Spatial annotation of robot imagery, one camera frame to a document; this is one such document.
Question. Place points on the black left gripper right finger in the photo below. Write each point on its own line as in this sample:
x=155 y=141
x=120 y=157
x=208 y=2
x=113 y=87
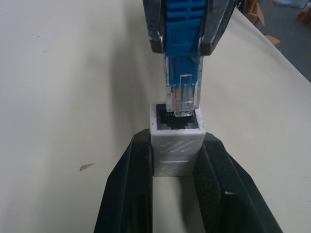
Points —
x=226 y=194

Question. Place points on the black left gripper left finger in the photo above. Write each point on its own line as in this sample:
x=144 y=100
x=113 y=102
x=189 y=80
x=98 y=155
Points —
x=128 y=184

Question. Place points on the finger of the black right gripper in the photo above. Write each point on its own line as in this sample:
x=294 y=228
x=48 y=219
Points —
x=216 y=26
x=155 y=26

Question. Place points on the white ethernet coupler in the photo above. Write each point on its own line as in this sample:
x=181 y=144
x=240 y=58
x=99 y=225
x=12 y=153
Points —
x=175 y=150

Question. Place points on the brown cardboard box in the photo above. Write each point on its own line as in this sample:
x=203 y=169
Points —
x=258 y=12

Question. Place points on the flat cardboard piece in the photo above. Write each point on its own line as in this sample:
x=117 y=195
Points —
x=273 y=40

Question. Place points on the orange object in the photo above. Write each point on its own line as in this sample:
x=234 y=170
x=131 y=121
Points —
x=305 y=16

